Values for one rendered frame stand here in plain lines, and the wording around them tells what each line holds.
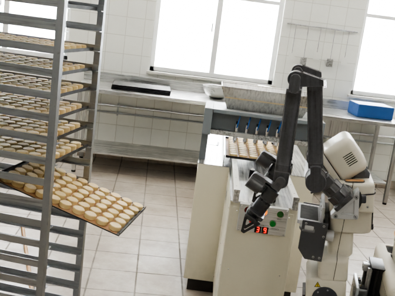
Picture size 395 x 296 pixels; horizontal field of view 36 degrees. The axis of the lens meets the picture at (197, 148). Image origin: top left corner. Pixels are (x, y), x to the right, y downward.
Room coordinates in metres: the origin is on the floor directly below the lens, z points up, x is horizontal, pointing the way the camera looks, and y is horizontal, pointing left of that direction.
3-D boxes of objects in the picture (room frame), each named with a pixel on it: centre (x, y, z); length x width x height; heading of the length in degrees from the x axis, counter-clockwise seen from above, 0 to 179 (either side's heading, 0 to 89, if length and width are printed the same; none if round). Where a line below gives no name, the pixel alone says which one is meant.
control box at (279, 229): (2.85, -0.36, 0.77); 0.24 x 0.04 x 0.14; 89
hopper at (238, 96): (3.71, -0.38, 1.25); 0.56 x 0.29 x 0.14; 89
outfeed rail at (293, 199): (3.82, -0.52, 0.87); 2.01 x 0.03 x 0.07; 179
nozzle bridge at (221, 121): (3.71, -0.38, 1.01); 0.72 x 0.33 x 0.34; 89
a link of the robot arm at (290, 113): (2.22, -0.33, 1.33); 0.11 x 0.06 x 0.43; 171
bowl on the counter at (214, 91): (6.42, -0.14, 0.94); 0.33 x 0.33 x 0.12
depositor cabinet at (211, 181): (4.19, -0.38, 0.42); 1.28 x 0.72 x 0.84; 179
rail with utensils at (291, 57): (6.85, -1.20, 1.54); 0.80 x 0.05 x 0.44; 95
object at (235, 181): (3.83, -0.23, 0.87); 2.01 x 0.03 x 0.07; 179
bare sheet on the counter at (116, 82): (6.30, 0.66, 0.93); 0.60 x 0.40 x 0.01; 96
